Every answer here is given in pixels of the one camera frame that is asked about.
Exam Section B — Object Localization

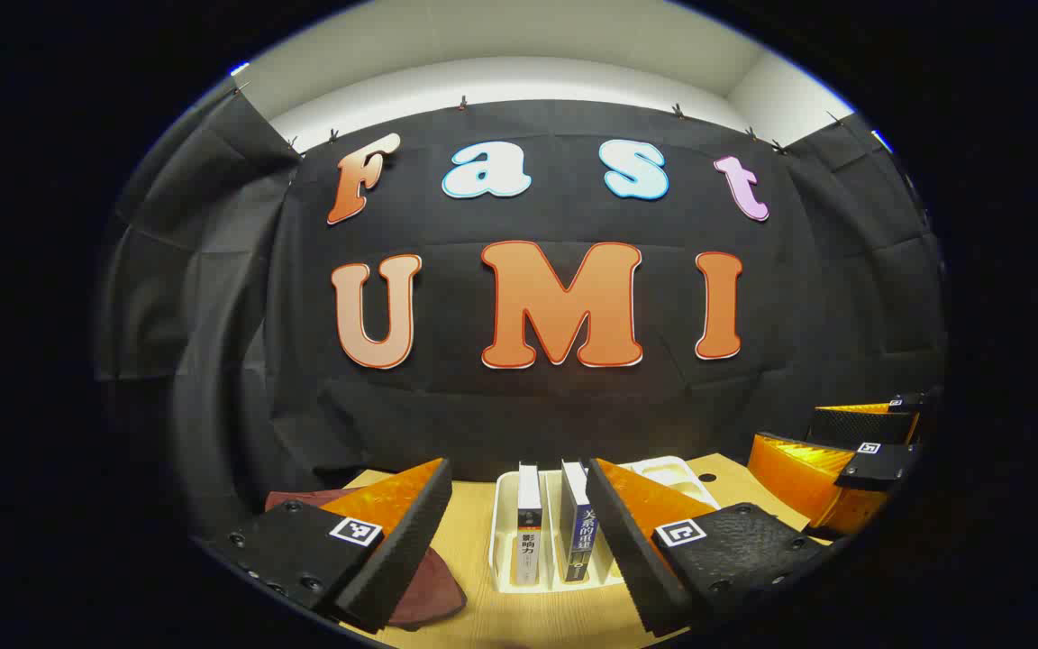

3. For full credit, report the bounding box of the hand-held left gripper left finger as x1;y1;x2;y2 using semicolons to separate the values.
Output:
211;457;454;635

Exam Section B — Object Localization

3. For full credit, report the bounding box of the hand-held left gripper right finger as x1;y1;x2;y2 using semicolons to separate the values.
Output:
585;457;831;637

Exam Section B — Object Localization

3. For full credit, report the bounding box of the blue spine book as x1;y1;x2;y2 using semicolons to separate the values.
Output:
560;460;602;583

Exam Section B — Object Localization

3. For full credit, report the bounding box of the maroon schoolbag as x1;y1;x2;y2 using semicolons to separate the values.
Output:
264;490;469;630

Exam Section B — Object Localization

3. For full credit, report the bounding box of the white bookshelf rack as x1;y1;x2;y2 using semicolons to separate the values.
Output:
488;455;724;595

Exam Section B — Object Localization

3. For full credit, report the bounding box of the white spine portrait book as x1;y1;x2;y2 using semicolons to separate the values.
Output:
516;463;545;586

